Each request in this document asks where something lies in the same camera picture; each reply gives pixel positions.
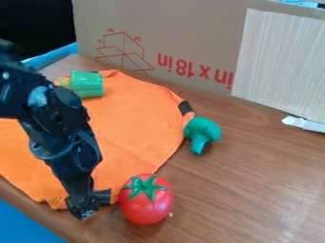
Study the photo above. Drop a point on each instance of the orange cloth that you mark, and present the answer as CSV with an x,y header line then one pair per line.
x,y
135,126

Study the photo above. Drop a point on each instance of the light wooden board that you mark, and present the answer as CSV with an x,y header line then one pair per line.
x,y
283,63

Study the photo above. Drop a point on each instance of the red toy tomato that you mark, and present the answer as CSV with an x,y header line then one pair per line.
x,y
146,201

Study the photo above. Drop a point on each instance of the white paper piece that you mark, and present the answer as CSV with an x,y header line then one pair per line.
x,y
302,122

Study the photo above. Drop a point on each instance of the green and yellow toy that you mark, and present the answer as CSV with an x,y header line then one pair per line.
x,y
86,84

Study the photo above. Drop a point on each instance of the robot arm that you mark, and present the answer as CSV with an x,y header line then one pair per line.
x,y
46,107

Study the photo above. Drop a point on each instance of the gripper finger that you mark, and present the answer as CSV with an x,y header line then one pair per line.
x,y
94,201
78,209

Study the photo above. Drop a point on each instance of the cardboard box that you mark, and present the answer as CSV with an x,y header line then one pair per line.
x,y
169,38

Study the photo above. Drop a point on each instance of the green toy broccoli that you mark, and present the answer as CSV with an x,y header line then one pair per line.
x,y
202,132

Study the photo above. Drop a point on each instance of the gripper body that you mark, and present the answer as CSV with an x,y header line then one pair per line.
x,y
72,161

